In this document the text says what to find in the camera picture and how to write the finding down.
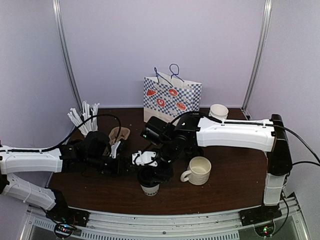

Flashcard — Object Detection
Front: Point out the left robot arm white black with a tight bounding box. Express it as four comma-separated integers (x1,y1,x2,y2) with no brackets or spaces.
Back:
0,131,138,222

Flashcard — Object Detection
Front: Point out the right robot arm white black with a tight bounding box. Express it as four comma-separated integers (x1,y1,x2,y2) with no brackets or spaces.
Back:
132,111,293,222

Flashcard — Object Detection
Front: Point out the blue checkered paper bag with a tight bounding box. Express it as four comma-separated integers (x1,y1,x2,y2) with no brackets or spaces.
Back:
143,68,202,123

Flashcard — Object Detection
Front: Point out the aluminium front rail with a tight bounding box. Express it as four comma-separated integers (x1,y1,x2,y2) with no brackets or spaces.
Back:
19,192,308,240

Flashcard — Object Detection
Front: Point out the stack of white paper cups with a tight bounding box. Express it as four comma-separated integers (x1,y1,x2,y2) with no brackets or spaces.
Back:
208,104,229,120

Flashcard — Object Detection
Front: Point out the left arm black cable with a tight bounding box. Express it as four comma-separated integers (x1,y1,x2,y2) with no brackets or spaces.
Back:
4,113,122,153

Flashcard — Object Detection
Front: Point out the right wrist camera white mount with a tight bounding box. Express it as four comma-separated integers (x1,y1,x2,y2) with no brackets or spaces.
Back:
132,150,158,167

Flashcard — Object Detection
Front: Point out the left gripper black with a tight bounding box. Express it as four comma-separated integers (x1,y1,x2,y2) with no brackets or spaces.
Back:
85,154,139,178

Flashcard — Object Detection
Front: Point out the black coffee cup lid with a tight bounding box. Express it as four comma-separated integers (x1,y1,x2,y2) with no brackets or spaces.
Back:
137,167,161,188

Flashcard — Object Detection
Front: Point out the brown cardboard cup carrier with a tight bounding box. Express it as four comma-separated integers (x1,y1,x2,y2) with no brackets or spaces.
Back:
108,127,131,146

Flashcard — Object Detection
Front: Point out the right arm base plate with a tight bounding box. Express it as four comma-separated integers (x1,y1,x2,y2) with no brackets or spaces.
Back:
239,205,282,226

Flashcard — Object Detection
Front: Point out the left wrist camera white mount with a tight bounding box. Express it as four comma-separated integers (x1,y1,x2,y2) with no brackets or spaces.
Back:
109,139,125,159

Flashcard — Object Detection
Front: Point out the black lid on table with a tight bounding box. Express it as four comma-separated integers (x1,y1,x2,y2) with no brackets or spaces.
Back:
184,147,204,158

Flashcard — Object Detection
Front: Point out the right aluminium frame post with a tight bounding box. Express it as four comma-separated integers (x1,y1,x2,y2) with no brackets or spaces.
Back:
241,0,273,119

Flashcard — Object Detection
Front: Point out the white ceramic mug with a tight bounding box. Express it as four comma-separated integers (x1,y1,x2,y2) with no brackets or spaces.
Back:
180,156,212,186

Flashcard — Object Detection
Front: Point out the aluminium frame post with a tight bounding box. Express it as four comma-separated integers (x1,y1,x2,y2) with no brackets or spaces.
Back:
52,0,82,110
241,0,273,119

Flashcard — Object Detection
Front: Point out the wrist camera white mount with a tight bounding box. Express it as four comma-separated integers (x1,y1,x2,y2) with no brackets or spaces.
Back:
109,139,125,159
132,150,158,167

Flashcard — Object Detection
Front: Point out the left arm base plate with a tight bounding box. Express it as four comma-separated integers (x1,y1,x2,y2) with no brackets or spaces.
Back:
44,207,90,227

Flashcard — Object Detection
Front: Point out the white paper coffee cup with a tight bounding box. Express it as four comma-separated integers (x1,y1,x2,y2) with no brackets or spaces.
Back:
141,184,160,197

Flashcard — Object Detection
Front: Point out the left aluminium frame post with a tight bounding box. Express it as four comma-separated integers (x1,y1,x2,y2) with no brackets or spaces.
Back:
52,0,82,110

